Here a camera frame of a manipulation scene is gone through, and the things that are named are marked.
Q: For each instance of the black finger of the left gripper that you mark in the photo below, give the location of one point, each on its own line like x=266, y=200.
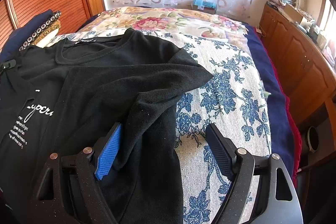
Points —
x=7, y=65

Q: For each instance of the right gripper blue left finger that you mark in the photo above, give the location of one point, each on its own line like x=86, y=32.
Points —
x=106, y=151

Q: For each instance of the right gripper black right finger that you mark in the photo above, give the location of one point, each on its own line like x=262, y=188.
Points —
x=223, y=151

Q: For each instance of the black printed t-shirt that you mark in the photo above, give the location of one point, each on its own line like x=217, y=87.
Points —
x=37, y=185

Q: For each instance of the navy folded garment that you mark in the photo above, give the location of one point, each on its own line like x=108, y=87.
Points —
x=20, y=35

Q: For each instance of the blue floral white bedsheet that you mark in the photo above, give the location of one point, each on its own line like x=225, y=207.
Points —
x=220, y=113

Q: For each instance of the navy blue blanket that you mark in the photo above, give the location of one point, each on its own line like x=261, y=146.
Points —
x=282, y=139

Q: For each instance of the yellow folded cloth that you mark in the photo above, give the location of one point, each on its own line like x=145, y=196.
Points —
x=46, y=35

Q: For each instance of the wooden sideboard cabinet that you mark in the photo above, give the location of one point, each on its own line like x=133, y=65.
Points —
x=304, y=74

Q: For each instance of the colourful floral quilt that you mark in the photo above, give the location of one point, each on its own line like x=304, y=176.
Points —
x=180, y=21

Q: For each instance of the cardboard box on cabinet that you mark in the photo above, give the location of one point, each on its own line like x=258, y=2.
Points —
x=293, y=13

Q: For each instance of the teal item on box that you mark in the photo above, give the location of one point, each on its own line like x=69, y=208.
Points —
x=204, y=4

